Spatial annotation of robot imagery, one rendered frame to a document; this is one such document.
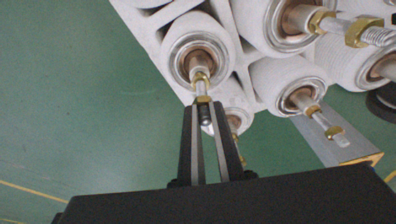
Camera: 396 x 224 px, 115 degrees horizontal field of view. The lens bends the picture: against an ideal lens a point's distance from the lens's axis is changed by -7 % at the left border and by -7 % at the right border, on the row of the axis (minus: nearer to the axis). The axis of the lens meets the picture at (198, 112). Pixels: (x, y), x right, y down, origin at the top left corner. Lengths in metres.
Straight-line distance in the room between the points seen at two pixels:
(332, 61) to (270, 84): 0.11
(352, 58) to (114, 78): 0.55
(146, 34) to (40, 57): 0.43
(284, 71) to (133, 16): 0.23
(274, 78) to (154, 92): 0.38
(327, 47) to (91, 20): 0.51
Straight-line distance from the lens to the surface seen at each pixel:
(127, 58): 0.48
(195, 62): 0.16
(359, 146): 0.39
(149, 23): 0.25
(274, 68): 0.26
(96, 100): 0.62
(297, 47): 0.21
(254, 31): 0.19
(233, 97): 0.23
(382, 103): 0.78
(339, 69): 0.30
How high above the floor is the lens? 0.42
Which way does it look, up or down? 49 degrees down
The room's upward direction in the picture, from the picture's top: 176 degrees clockwise
